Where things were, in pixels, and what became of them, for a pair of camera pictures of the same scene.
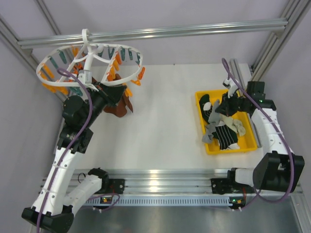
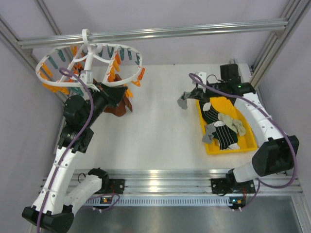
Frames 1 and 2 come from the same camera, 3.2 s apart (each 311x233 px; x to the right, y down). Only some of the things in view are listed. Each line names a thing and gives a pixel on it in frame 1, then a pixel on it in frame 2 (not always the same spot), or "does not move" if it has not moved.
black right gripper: [225, 108] to [199, 93]
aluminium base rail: [164, 181] does not move
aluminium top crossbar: [77, 40] does not move
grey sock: [214, 119] to [182, 101]
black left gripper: [112, 94] does not move
